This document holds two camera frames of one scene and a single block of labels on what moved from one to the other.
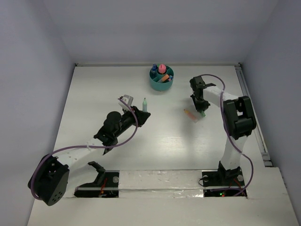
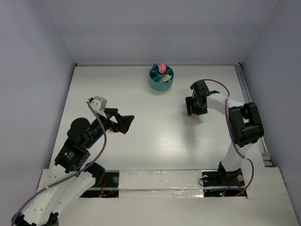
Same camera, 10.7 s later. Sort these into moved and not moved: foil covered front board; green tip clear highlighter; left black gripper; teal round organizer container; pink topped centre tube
Moved: left black gripper; green tip clear highlighter
Not moved: foil covered front board; teal round organizer container; pink topped centre tube
